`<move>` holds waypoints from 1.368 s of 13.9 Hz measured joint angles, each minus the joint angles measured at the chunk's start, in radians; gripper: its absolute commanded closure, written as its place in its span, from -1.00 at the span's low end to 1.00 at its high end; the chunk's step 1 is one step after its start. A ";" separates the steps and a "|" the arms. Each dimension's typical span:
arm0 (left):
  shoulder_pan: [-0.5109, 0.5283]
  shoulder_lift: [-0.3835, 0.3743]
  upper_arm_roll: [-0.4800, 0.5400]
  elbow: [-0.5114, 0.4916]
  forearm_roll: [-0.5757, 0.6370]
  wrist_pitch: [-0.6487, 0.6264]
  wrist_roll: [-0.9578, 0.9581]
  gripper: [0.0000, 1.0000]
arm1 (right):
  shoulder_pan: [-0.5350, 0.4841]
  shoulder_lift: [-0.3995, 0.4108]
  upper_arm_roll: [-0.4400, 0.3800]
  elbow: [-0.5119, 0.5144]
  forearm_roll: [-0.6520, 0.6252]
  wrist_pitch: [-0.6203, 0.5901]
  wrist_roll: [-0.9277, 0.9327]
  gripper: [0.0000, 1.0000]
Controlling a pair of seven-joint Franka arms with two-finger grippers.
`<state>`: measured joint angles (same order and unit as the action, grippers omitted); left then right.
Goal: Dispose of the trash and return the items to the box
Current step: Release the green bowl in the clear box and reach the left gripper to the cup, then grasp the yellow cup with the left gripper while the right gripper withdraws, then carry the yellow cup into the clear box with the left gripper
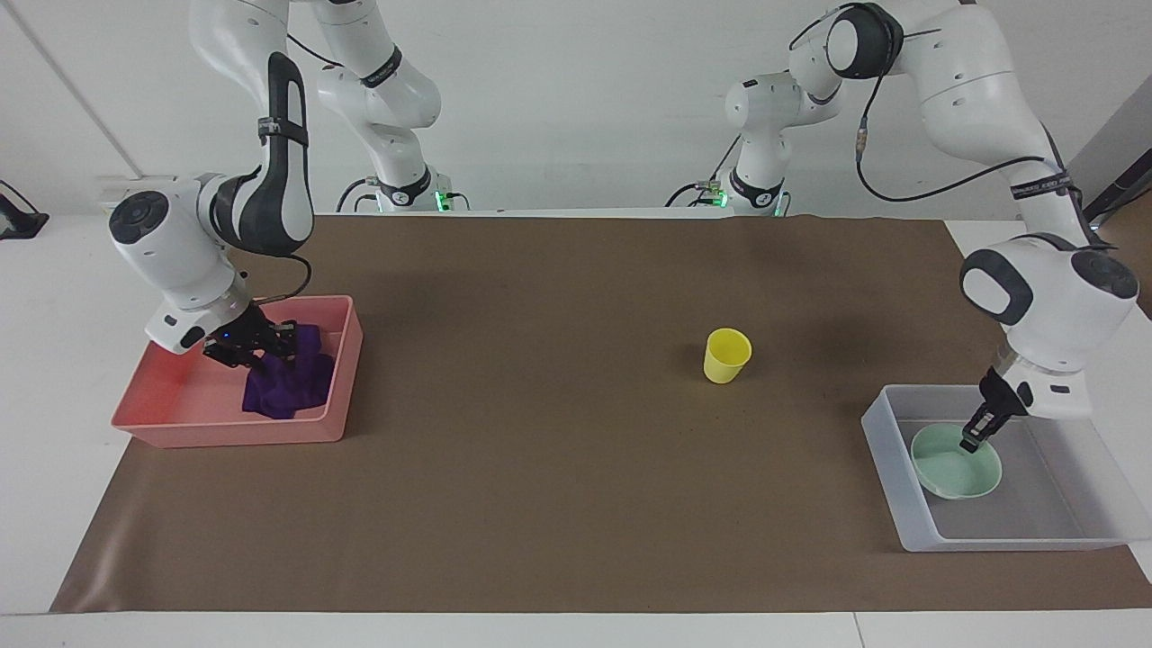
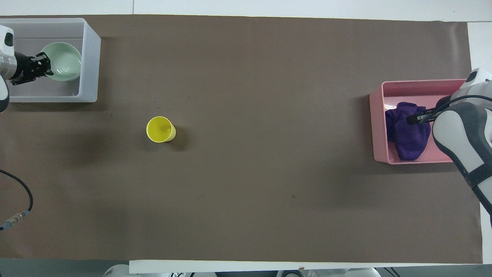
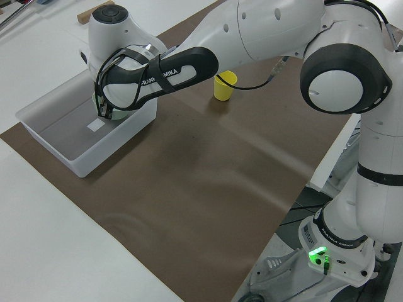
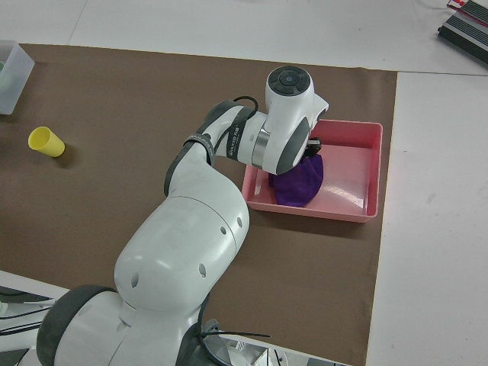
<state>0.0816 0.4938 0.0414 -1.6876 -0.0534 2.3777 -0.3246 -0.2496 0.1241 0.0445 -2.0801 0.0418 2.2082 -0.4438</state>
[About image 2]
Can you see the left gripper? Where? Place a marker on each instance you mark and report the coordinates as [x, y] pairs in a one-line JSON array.
[[23, 67]]

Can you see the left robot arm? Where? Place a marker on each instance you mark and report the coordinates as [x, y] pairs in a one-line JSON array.
[[5, 65]]

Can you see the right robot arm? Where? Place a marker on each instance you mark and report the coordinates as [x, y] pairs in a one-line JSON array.
[[457, 130]]

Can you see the translucent white plastic box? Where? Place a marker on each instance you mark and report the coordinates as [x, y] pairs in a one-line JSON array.
[[90, 69]]

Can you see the pink plastic box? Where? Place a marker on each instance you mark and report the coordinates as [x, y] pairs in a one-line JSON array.
[[378, 127]]

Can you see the light green bowl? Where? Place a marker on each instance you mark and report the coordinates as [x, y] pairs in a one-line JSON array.
[[66, 61]]

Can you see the yellow cup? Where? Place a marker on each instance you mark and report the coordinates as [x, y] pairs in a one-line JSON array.
[[159, 129]]

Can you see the purple cloth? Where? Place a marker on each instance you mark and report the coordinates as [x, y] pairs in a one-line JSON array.
[[409, 138]]

